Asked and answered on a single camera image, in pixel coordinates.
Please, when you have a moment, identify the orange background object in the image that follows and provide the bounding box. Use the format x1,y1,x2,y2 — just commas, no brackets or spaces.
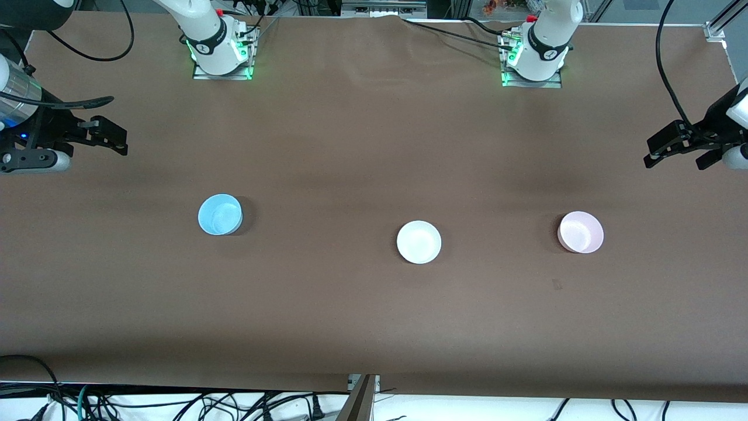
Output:
483,0,528,16

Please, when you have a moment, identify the pale pink plastic bowl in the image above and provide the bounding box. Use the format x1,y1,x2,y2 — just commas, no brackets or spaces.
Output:
557,211,605,254

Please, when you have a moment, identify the black base cable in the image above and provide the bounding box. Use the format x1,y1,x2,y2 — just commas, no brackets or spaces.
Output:
402,19,514,47
465,16,516,36

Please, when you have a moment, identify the aluminium frame corner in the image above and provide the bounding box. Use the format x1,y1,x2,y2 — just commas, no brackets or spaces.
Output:
704,0,748,42

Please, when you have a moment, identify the thick black floor cable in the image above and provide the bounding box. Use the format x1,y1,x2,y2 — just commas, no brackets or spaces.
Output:
0,354,64,421

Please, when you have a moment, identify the brown table cover sheet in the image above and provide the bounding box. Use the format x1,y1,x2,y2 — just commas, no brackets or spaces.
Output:
0,11,748,404

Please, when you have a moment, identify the white plastic bowl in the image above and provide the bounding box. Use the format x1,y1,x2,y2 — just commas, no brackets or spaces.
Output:
396,220,442,264

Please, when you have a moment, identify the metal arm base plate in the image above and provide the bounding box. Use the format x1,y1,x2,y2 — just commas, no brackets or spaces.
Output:
501,29,563,89
192,26,259,81

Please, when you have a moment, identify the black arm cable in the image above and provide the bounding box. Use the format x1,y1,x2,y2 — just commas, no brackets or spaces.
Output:
35,0,136,111
654,0,702,133

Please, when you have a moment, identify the aluminium profile beam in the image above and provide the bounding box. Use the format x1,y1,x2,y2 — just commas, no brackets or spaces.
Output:
338,374,381,421

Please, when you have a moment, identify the light blue plastic bowl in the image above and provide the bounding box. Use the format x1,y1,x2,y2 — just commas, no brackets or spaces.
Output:
198,194,243,236

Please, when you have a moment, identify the grey metal fixture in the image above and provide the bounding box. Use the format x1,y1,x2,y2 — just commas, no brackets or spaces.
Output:
341,0,428,19

